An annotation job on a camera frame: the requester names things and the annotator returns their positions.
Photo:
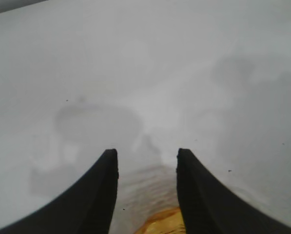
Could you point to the yellow woven basket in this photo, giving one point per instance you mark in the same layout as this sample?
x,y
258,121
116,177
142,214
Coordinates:
x,y
163,223

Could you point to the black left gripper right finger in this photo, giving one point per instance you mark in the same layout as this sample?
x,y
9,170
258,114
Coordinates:
x,y
208,202

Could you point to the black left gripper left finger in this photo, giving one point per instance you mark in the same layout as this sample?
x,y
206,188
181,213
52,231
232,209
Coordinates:
x,y
82,202

